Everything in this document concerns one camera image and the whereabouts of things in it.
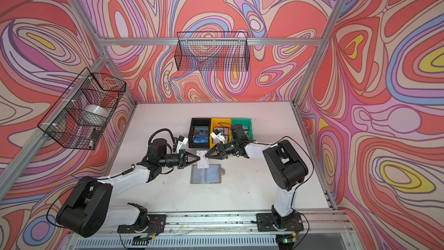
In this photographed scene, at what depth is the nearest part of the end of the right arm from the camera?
779mm

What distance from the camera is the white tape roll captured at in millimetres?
707

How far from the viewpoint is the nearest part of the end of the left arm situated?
28.8 inches

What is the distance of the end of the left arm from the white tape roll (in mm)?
301

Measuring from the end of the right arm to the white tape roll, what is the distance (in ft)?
1.56

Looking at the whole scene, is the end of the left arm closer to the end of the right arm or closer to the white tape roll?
the end of the right arm
